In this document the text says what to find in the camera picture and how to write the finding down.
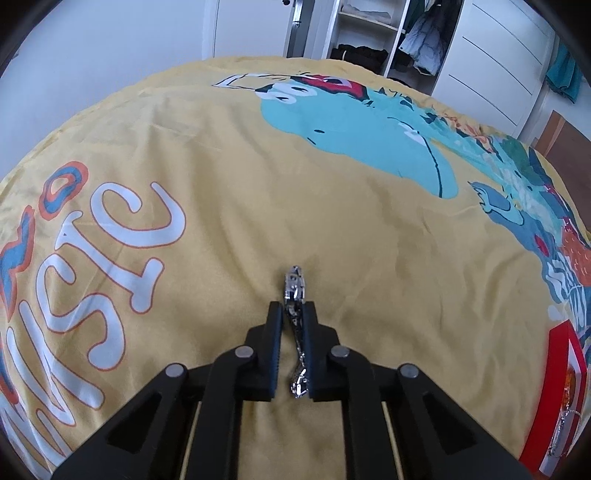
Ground silver chain bracelet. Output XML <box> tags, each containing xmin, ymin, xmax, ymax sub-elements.
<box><xmin>283</xmin><ymin>264</ymin><xmax>311</xmax><ymax>399</ymax></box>

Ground red cardboard box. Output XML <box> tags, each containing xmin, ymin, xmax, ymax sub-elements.
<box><xmin>517</xmin><ymin>320</ymin><xmax>588</xmax><ymax>477</ymax></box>

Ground white door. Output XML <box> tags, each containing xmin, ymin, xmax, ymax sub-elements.
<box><xmin>212</xmin><ymin>0</ymin><xmax>296</xmax><ymax>60</ymax></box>

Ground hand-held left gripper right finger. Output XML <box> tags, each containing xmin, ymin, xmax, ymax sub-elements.
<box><xmin>302</xmin><ymin>301</ymin><xmax>537</xmax><ymax>480</ymax></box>

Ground teal cloth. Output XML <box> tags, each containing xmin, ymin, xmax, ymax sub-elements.
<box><xmin>544</xmin><ymin>45</ymin><xmax>583</xmax><ymax>104</ymax></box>

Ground yellow dinosaur printed blanket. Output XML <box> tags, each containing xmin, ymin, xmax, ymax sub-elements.
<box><xmin>0</xmin><ymin>55</ymin><xmax>591</xmax><ymax>480</ymax></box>

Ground folded black clothes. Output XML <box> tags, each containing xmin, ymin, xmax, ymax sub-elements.
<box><xmin>329</xmin><ymin>44</ymin><xmax>389</xmax><ymax>71</ymax></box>

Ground white wardrobe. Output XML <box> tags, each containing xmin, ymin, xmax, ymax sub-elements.
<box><xmin>295</xmin><ymin>0</ymin><xmax>552</xmax><ymax>139</ymax></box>

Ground folded light clothes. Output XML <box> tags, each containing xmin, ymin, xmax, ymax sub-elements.
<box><xmin>342</xmin><ymin>1</ymin><xmax>394</xmax><ymax>22</ymax></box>

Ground amber bangle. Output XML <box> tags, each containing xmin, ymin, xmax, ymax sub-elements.
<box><xmin>561</xmin><ymin>362</ymin><xmax>578</xmax><ymax>407</ymax></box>

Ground hanging jackets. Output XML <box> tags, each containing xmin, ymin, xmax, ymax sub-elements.
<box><xmin>398</xmin><ymin>0</ymin><xmax>463</xmax><ymax>76</ymax></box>

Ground wooden headboard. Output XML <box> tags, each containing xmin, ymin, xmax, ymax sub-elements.
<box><xmin>534</xmin><ymin>110</ymin><xmax>591</xmax><ymax>174</ymax></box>

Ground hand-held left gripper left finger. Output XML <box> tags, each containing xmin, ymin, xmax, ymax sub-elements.
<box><xmin>51</xmin><ymin>301</ymin><xmax>284</xmax><ymax>480</ymax></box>

